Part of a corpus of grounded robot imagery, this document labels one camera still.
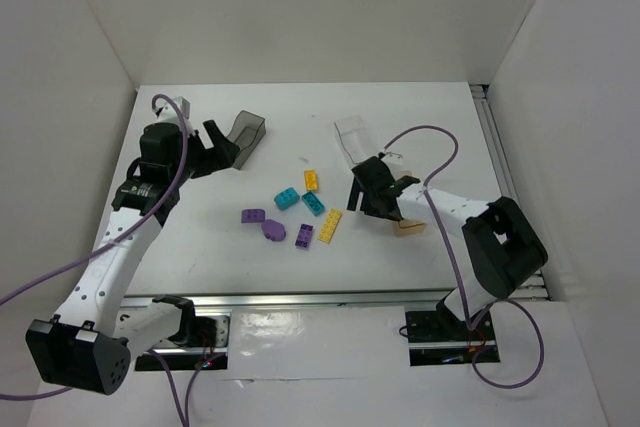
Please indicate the dark purple lego plate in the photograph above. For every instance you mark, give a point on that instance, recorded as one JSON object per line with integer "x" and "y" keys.
{"x": 304, "y": 236}

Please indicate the dark smoky plastic container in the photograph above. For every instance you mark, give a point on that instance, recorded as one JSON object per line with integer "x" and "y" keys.
{"x": 246, "y": 133}

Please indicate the orange tinted plastic container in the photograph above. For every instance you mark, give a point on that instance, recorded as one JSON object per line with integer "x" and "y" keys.
{"x": 408, "y": 227}

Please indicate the long yellow lego plate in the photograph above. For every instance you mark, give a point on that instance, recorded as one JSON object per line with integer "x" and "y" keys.
{"x": 330, "y": 225}

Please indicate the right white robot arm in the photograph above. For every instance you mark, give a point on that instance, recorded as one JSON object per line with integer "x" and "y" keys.
{"x": 502, "y": 246}

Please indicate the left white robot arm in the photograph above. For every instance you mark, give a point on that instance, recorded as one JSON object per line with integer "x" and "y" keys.
{"x": 88, "y": 344}

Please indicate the clear plastic container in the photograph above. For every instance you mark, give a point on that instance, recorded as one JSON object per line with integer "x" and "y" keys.
{"x": 357, "y": 145}

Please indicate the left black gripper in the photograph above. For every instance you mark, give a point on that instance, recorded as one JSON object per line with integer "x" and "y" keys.
{"x": 210, "y": 151}

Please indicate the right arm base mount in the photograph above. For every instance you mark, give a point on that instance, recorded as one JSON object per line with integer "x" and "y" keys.
{"x": 431, "y": 343}

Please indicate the purple rounded lego brick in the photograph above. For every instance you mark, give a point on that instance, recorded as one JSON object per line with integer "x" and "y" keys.
{"x": 253, "y": 215}

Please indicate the purple oval lego brick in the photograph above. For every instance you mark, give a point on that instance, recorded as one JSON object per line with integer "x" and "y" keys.
{"x": 273, "y": 230}

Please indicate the small yellow lego brick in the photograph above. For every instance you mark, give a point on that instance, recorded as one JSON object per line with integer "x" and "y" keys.
{"x": 311, "y": 180}

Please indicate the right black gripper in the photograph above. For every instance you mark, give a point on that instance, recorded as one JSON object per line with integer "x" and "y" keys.
{"x": 373, "y": 186}

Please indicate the teal rounded lego brick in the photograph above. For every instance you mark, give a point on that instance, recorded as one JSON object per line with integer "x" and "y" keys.
{"x": 286, "y": 198}

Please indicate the teal rectangular lego brick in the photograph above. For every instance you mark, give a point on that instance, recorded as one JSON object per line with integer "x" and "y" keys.
{"x": 313, "y": 203}

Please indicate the aluminium rail frame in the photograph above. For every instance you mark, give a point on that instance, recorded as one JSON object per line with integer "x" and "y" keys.
{"x": 445, "y": 133}

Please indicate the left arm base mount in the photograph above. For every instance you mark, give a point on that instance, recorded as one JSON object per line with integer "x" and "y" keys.
{"x": 206, "y": 349}

